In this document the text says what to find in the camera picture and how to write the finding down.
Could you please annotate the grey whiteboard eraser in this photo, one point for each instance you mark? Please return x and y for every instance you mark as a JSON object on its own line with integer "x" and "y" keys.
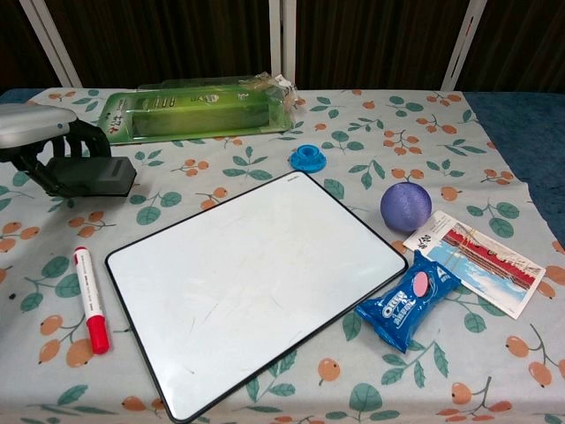
{"x": 95, "y": 176}

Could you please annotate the postcard with red wall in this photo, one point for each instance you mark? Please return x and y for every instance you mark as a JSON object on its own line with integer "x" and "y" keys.
{"x": 481, "y": 267}

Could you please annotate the white dry-erase board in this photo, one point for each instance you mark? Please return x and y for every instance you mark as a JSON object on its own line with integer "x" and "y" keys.
{"x": 247, "y": 300}

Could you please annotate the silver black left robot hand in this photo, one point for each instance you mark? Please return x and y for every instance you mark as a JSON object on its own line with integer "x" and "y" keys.
{"x": 31, "y": 126}

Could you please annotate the red white marker pen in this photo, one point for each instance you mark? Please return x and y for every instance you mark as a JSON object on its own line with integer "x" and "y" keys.
{"x": 90, "y": 299}

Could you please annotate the floral patterned tablecloth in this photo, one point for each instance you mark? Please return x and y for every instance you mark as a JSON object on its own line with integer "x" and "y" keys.
{"x": 397, "y": 132}

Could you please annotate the green plastic blister package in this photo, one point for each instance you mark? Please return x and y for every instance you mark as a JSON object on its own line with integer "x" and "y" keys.
{"x": 194, "y": 112}

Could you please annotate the white metal frame post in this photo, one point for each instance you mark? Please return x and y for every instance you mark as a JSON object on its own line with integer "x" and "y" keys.
{"x": 50, "y": 40}
{"x": 282, "y": 40}
{"x": 461, "y": 44}

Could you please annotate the blue Oreo cookie packet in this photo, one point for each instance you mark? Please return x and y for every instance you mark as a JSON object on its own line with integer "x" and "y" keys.
{"x": 404, "y": 305}

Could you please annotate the purple glitter ball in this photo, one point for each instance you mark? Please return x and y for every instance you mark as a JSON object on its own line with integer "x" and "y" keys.
{"x": 405, "y": 206}

